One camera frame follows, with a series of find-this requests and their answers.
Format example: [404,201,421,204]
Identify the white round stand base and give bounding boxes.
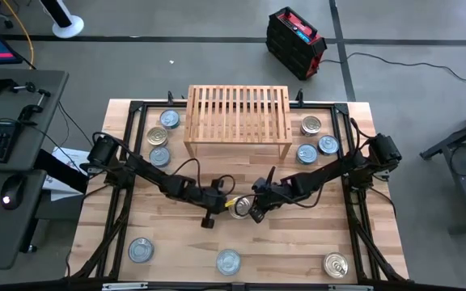
[38,0,85,40]

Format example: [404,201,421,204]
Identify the blue label tuna can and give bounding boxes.
[317,134,341,157]
[148,145,172,169]

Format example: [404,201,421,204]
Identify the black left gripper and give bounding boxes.
[200,182,229,230]

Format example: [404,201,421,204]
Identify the pink stripe salmon can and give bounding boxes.
[146,125,169,147]
[299,115,323,137]
[322,251,350,280]
[227,195,254,220]

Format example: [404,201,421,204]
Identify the black desk cable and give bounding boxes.
[57,100,95,149]

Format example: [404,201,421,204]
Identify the silver lid tuna can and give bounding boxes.
[127,237,155,264]
[215,248,243,276]

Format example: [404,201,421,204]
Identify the black flat bar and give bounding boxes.
[33,148,90,194]

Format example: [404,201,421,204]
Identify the wooden slatted shelf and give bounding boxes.
[183,84,294,161]

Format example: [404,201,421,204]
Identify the black desk clamp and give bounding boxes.
[0,74,38,97]
[17,87,52,124]

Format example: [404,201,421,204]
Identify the silver frame bracket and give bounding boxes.
[101,282,149,291]
[328,284,375,291]

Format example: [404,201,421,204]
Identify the yellow cable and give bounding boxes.
[0,0,36,70]

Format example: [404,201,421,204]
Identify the black floor cable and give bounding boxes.
[320,51,466,85]

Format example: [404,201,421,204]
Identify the green label tuna can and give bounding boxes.
[295,143,320,166]
[159,108,181,130]

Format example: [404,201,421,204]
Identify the white paper sheets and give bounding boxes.
[41,145,92,203]

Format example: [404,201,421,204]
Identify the black metal table frame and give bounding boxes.
[65,99,412,291]

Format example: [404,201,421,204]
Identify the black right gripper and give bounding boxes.
[248,166,286,225]

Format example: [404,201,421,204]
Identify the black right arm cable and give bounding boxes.
[275,183,326,210]

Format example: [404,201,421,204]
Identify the black computer mouse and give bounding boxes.
[0,173,27,211]

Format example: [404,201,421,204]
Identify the red black tool case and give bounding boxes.
[265,6,328,81]

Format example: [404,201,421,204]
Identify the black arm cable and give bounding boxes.
[275,183,326,210]
[167,157,237,199]

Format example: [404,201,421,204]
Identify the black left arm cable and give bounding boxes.
[167,157,237,199]

